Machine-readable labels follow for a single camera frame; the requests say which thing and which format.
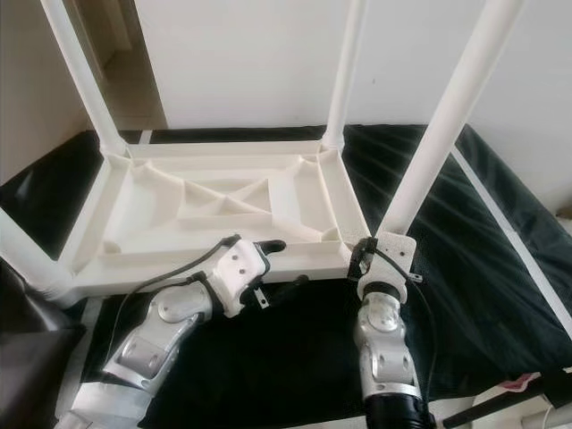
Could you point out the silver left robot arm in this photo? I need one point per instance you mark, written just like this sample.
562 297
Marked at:
161 331

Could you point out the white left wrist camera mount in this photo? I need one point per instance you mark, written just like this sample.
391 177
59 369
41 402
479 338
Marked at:
241 268

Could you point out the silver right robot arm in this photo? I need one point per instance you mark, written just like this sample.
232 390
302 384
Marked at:
380 349

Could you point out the brown wooden object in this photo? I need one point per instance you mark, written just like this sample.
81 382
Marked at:
565 214

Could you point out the black cloth cover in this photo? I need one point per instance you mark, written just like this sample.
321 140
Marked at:
322 357

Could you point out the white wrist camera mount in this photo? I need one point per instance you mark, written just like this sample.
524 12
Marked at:
241 268
393 255

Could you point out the black stand bar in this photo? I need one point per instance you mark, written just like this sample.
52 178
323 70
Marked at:
509 402

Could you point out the pink object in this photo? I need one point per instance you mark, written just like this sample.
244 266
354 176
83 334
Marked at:
518 384

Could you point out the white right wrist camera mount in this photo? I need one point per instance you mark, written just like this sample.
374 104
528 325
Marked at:
393 255

